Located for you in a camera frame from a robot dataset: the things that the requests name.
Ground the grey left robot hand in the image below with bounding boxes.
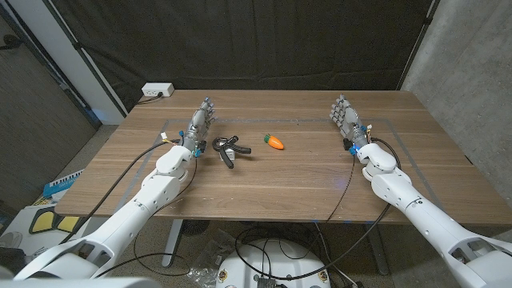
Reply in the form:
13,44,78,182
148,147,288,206
178,97,217,158

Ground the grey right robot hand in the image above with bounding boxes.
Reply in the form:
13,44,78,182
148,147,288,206
329,94,371,156

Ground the black grip strengthener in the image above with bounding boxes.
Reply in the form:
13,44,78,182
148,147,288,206
211,135,253,170

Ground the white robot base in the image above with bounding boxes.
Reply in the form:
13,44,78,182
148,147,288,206
215,238,332,288

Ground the orange toy carrot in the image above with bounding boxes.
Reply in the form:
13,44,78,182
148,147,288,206
263,134,285,151

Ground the white power strip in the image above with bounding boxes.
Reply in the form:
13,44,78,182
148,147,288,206
141,82,175,98

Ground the black backdrop curtain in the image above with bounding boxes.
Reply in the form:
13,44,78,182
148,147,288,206
50,0,435,114

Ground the black round floor fan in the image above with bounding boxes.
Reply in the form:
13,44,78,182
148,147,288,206
180,219,211,237

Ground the white table leg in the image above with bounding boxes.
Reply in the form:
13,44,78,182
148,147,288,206
162,218,185,268

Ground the black backdrop pole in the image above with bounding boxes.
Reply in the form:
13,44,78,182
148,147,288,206
395,0,441,91
42,0,129,118

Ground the clear plastic bag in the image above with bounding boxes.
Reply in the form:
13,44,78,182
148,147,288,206
187,230,237,287

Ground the grey table leg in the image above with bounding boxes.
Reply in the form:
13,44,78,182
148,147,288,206
366,223,390,276

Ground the blue and white box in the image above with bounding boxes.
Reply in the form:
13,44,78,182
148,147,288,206
42,168,85,199

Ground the white board with yellow shapes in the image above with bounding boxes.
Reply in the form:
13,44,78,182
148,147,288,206
0,202,93,257

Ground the black pouch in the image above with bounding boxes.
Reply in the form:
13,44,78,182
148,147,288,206
0,246,27,277

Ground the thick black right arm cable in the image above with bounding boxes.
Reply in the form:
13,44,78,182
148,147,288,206
234,137,402,281

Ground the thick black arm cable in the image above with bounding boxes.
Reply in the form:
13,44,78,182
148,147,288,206
59,138,184,245
234,137,402,281

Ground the black power cord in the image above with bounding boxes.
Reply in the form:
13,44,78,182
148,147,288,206
135,92,164,106

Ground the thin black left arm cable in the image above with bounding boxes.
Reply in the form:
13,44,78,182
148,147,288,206
94,158,199,279

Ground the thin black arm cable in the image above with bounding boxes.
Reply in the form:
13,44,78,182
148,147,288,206
326,154,357,223
94,158,199,279

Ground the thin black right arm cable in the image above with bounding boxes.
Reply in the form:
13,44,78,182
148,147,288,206
326,154,357,223

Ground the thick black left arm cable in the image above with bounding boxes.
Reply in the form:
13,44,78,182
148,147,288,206
59,138,184,245

